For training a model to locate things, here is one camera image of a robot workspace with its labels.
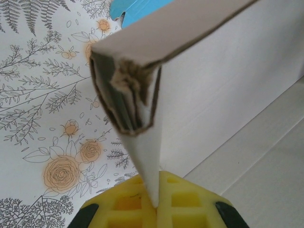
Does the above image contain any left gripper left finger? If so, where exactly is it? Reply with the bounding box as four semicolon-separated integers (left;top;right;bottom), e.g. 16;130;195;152
67;177;157;228

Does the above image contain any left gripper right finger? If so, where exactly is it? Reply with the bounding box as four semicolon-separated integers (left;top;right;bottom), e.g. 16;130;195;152
155;170;250;228

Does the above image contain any white paper box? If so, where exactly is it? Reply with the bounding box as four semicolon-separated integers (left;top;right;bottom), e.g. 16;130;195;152
90;0;304;228

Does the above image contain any blue paper box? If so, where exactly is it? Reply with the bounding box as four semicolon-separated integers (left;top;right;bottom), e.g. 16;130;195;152
109;0;176;27

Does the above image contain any floral tablecloth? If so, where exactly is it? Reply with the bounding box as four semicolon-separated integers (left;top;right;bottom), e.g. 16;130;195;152
0;0;162;228

